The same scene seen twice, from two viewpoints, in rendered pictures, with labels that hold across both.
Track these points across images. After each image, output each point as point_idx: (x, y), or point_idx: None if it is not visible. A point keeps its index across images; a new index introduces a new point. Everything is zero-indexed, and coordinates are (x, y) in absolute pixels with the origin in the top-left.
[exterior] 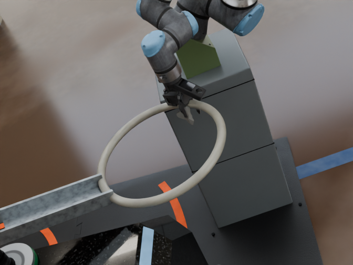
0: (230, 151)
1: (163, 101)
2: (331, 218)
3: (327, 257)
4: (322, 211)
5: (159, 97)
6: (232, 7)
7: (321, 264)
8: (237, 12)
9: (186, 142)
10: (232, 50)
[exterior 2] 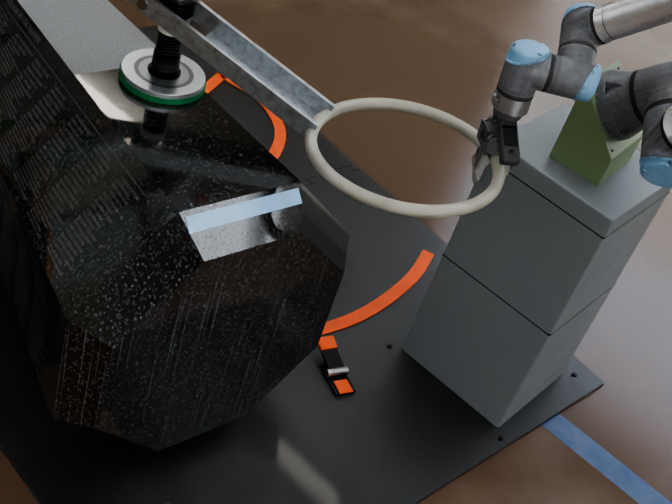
0: (499, 284)
1: None
2: (501, 487)
3: (438, 501)
4: (507, 471)
5: None
6: (663, 132)
7: (422, 495)
8: (662, 143)
9: (470, 214)
10: (633, 191)
